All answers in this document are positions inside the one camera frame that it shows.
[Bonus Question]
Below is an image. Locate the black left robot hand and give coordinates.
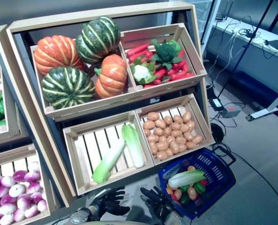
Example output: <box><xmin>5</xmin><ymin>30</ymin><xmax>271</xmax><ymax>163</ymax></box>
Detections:
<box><xmin>99</xmin><ymin>186</ymin><xmax>131</xmax><ymax>217</ymax></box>

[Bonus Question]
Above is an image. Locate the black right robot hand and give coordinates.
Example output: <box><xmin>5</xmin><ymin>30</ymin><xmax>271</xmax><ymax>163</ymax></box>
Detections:
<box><xmin>140</xmin><ymin>186</ymin><xmax>177</xmax><ymax>218</ymax></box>

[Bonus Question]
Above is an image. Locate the blue plastic shopping basket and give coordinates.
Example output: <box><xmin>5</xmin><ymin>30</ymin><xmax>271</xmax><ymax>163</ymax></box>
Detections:
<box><xmin>157</xmin><ymin>149</ymin><xmax>237</xmax><ymax>220</ymax></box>

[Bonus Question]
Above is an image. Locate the dark green bell pepper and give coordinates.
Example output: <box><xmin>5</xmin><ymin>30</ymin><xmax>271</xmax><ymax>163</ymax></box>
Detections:
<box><xmin>179</xmin><ymin>193</ymin><xmax>191</xmax><ymax>206</ymax></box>

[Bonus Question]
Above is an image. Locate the napa cabbage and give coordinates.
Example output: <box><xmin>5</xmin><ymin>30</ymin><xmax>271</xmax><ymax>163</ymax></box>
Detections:
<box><xmin>168</xmin><ymin>170</ymin><xmax>207</xmax><ymax>189</ymax></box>
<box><xmin>121</xmin><ymin>123</ymin><xmax>145</xmax><ymax>169</ymax></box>
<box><xmin>91</xmin><ymin>139</ymin><xmax>126</xmax><ymax>185</ymax></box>

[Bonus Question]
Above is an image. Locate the wooden crate with cabbages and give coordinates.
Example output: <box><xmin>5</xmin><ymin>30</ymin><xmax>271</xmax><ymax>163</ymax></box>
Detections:
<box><xmin>63</xmin><ymin>111</ymin><xmax>155</xmax><ymax>196</ymax></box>

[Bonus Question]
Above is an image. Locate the black round stand base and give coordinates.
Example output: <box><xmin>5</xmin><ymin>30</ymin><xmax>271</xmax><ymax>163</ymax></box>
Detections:
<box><xmin>210</xmin><ymin>122</ymin><xmax>225</xmax><ymax>144</ymax></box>

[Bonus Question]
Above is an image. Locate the wooden crate with potatoes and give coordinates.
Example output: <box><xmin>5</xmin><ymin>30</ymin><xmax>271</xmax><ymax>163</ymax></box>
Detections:
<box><xmin>135</xmin><ymin>93</ymin><xmax>216</xmax><ymax>166</ymax></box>

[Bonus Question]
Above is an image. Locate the wooden crate with pumpkins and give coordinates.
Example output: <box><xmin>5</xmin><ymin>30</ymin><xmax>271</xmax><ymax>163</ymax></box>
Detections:
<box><xmin>30</xmin><ymin>44</ymin><xmax>139</xmax><ymax>119</ymax></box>

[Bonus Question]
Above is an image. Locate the wooden crate with turnips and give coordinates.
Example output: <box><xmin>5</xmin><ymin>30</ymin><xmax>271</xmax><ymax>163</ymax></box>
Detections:
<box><xmin>0</xmin><ymin>144</ymin><xmax>58</xmax><ymax>225</ymax></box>

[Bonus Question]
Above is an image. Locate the black power adapter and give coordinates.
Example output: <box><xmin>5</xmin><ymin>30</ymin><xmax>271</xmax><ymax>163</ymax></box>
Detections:
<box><xmin>211</xmin><ymin>97</ymin><xmax>225</xmax><ymax>111</ymax></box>

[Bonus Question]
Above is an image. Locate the grey box with red button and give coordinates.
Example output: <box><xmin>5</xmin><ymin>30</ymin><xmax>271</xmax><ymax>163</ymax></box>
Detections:
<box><xmin>220</xmin><ymin>104</ymin><xmax>242</xmax><ymax>118</ymax></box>

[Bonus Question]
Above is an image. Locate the wooden crate with carrots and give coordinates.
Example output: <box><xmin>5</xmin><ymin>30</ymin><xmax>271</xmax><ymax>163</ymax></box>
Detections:
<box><xmin>119</xmin><ymin>22</ymin><xmax>207</xmax><ymax>91</ymax></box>

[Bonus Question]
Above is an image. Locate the wooden crate with green peppers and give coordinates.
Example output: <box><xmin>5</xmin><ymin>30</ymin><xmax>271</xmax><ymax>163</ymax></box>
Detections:
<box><xmin>0</xmin><ymin>57</ymin><xmax>22</xmax><ymax>142</ymax></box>

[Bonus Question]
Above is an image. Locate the green striped pumpkin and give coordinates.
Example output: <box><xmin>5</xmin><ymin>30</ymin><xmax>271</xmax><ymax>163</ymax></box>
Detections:
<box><xmin>75</xmin><ymin>15</ymin><xmax>121</xmax><ymax>64</ymax></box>
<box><xmin>41</xmin><ymin>66</ymin><xmax>96</xmax><ymax>110</ymax></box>

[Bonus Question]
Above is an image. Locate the small orange striped pumpkin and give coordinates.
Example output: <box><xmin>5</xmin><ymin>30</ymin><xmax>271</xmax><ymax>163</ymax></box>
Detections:
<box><xmin>94</xmin><ymin>54</ymin><xmax>128</xmax><ymax>99</ymax></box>

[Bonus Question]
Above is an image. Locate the white cauliflower with leaves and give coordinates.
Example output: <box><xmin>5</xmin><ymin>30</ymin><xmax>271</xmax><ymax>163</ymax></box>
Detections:
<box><xmin>130</xmin><ymin>58</ymin><xmax>159</xmax><ymax>85</ymax></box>

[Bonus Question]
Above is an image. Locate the green broccoli head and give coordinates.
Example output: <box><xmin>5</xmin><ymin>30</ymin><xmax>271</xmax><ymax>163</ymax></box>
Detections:
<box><xmin>151</xmin><ymin>39</ymin><xmax>183</xmax><ymax>70</ymax></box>

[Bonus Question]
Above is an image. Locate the large orange striped pumpkin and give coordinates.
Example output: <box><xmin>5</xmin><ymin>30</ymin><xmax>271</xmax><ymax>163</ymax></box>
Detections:
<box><xmin>33</xmin><ymin>35</ymin><xmax>86</xmax><ymax>76</ymax></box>

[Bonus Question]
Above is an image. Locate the white desk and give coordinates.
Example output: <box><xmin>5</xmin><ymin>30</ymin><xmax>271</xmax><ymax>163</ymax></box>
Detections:
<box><xmin>210</xmin><ymin>18</ymin><xmax>278</xmax><ymax>121</ymax></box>

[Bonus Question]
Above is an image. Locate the black tripod pole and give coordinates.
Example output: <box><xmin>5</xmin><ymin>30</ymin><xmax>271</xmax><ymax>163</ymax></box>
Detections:
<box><xmin>216</xmin><ymin>0</ymin><xmax>278</xmax><ymax>100</ymax></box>

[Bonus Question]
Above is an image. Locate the large wooden display shelf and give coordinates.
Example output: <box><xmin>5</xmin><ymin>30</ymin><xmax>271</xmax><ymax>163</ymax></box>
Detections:
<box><xmin>7</xmin><ymin>1</ymin><xmax>216</xmax><ymax>208</ymax></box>

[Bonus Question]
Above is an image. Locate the dark monitor on desk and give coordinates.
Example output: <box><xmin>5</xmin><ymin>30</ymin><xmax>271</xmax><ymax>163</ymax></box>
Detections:
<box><xmin>215</xmin><ymin>0</ymin><xmax>234</xmax><ymax>22</ymax></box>

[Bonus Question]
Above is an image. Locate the black basket handle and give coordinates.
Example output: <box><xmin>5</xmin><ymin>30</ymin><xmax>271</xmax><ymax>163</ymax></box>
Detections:
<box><xmin>212</xmin><ymin>145</ymin><xmax>237</xmax><ymax>167</ymax></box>

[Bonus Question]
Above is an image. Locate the black cable on floor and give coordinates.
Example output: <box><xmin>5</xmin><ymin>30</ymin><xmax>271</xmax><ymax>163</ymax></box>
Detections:
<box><xmin>230</xmin><ymin>151</ymin><xmax>278</xmax><ymax>213</ymax></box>

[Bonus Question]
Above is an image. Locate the white cable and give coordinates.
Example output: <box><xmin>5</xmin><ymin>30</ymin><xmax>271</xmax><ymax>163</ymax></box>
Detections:
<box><xmin>217</xmin><ymin>20</ymin><xmax>239</xmax><ymax>82</ymax></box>

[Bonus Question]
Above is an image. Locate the grey metal frame post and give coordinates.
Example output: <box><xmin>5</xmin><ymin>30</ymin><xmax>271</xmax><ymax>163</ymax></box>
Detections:
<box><xmin>200</xmin><ymin>0</ymin><xmax>222</xmax><ymax>45</ymax></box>

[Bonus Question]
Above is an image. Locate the black cable on desk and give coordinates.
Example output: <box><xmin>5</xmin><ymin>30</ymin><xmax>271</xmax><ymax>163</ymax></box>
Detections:
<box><xmin>237</xmin><ymin>15</ymin><xmax>278</xmax><ymax>60</ymax></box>

